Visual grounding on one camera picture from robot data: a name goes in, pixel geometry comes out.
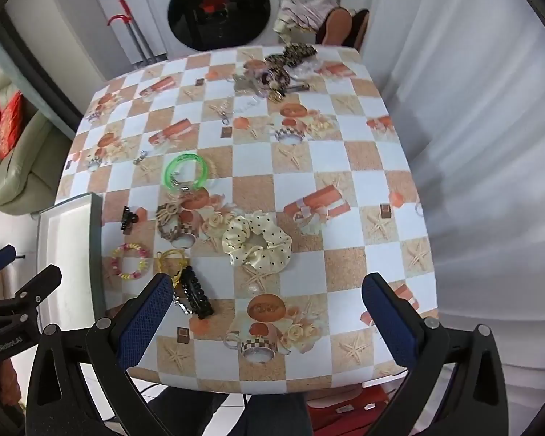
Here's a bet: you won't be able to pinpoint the pink yellow bead bracelet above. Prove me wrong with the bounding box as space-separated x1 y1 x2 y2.
108 242 150 282

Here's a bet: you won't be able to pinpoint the black beaded hair clip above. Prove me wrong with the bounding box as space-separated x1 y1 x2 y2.
180 266 214 320

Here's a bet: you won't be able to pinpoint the yellow cord hair tie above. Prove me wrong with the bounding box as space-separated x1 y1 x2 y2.
156 248 193 315

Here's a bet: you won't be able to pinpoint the small black claw clip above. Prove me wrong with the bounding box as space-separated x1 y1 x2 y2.
121 207 140 235

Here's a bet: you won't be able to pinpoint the beige braided bracelet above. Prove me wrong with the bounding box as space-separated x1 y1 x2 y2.
157 210 197 242

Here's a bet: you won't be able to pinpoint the cream bow hair clip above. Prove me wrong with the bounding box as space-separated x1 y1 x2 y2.
155 202 180 225

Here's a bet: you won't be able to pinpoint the cream polka dot scrunchie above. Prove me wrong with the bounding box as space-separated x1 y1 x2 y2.
221 211 292 275

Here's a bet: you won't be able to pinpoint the green translucent bangle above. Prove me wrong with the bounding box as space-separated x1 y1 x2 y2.
163 153 209 191

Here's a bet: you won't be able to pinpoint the silver chain earrings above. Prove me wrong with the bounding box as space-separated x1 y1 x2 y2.
169 172 190 192

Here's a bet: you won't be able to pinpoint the grey jewelry tray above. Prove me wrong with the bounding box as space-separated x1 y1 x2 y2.
36 193 106 330

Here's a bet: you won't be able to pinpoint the green leather sofa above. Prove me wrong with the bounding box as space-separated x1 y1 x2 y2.
0 98 70 215

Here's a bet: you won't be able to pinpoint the small silver charm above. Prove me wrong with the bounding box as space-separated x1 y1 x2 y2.
133 151 148 165

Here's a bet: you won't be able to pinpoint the checkered printed tablecloth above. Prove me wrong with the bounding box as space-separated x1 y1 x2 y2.
58 46 437 394

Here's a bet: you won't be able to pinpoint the gold charm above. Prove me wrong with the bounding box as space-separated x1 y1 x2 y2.
267 90 286 104

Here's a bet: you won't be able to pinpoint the leopard print bow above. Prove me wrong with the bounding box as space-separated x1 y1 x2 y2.
262 43 317 92

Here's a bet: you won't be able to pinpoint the brown slipper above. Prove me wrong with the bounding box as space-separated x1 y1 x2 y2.
315 7 370 51

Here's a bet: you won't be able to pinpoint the white washing machine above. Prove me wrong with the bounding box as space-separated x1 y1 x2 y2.
148 0 280 59

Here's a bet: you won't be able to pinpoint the pink clothes pile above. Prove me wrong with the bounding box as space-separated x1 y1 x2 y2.
274 0 336 39

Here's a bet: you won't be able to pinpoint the clear crystal chain keyring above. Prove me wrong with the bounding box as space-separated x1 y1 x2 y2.
209 97 260 126

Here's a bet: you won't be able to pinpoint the red handled mop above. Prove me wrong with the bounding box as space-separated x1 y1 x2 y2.
106 0 158 66

